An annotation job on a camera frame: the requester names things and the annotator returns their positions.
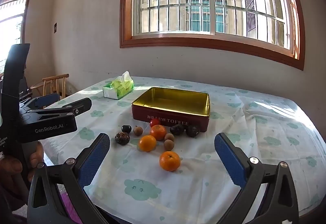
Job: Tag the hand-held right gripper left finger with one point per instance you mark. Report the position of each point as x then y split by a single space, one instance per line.
94 158

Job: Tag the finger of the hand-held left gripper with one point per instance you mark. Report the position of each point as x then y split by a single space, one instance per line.
47 99
76 107

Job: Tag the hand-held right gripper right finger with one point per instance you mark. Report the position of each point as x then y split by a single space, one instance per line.
229 158

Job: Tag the dark wrinkled passion fruit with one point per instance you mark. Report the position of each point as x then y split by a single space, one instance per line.
177 129
122 138
192 130

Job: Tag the dark glossy plum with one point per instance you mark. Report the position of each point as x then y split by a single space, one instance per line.
126 129

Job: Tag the brown longan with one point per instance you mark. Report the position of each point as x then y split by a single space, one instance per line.
137 131
170 137
168 145

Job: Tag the orange mandarin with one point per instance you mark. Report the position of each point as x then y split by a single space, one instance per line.
147 143
158 133
170 161

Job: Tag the red tomato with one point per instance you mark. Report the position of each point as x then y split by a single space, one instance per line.
154 122

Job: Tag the dark red gold-lined tin box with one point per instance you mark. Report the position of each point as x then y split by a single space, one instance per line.
173 102

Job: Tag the person's left forearm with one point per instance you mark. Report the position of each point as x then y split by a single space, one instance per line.
11 203

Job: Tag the person's left hand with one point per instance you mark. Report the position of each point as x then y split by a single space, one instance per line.
36 155

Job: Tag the wooden chair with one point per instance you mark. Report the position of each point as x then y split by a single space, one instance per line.
56 76

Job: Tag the dark furniture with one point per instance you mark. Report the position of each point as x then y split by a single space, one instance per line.
25 86

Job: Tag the white cloud-print tablecloth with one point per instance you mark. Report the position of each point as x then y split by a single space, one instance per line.
203 183

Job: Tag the green tissue pack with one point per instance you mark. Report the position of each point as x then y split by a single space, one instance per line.
119 86

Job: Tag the wooden framed side window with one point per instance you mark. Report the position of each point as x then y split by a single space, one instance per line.
12 25

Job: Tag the wooden framed barred window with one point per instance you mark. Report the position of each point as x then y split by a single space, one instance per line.
203 43

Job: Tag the dark wall switch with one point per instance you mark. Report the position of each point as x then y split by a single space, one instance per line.
55 28

